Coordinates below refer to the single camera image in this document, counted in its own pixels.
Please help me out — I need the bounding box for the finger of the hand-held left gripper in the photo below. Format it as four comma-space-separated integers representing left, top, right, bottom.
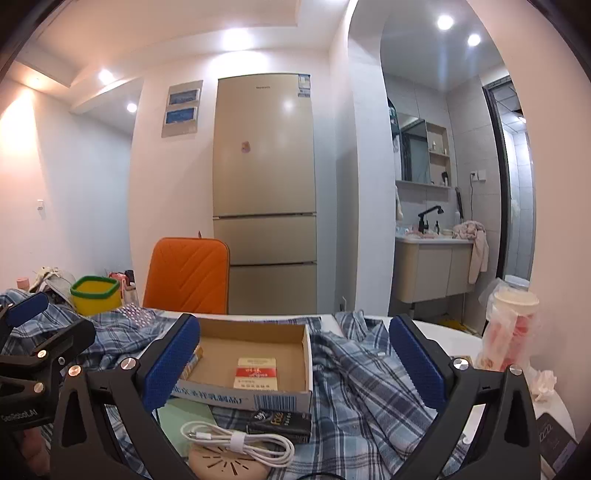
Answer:
0, 318, 97, 393
0, 292, 50, 344

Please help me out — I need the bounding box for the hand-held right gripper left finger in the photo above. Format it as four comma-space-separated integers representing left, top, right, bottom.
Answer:
50, 313, 218, 480

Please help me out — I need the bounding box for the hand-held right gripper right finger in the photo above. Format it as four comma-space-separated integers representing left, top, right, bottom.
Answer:
389, 314, 541, 480

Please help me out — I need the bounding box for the green cloth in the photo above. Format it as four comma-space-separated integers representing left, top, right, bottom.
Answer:
157, 398, 218, 457

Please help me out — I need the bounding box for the cardboard box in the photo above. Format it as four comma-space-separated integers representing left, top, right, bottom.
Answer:
173, 318, 314, 412

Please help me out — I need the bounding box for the beige round slotted disc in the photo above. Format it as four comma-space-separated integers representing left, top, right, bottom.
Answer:
187, 443, 278, 480

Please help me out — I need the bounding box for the white charging cable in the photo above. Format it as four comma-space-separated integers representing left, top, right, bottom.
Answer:
180, 420, 296, 467

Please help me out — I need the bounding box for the black tissue pack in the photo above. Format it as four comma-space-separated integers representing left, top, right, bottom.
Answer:
246, 410, 312, 444

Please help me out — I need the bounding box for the person's left hand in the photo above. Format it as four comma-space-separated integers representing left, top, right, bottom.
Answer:
16, 424, 51, 477

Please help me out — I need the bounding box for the white bag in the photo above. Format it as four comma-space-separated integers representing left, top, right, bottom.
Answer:
30, 265, 77, 305

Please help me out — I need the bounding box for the yellow container with green rim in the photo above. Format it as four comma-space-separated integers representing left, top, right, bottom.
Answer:
70, 276, 122, 317

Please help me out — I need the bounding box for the sequined cloth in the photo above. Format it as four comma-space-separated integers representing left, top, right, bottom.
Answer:
108, 307, 158, 325

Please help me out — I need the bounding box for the blue plaid shirt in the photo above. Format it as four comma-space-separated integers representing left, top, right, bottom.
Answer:
0, 288, 467, 480

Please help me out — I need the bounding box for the red and white packet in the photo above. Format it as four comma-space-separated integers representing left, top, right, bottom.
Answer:
233, 356, 278, 392

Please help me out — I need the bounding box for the orange chair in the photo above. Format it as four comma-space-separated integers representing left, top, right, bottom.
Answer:
143, 237, 230, 315

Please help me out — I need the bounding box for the beige vanity cabinet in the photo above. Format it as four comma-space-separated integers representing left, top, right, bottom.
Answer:
394, 235, 476, 303

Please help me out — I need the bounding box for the crumpled white tissue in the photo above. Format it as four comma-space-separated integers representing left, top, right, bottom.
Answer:
529, 369, 558, 403

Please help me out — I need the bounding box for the pink towel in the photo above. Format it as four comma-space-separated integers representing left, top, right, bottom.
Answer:
452, 220, 489, 284

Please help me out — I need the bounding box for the black faucet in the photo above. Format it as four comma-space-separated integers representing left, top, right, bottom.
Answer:
418, 206, 445, 233

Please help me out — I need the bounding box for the dark pouch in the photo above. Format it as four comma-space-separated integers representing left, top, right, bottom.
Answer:
536, 412, 578, 476

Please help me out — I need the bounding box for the beige refrigerator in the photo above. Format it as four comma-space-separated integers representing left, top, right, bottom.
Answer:
212, 73, 318, 315

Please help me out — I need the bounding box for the bathroom mirror cabinet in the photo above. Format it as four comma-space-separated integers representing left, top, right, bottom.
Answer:
397, 112, 452, 188

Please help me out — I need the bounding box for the wall electrical panel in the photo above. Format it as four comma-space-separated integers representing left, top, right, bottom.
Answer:
161, 79, 204, 138

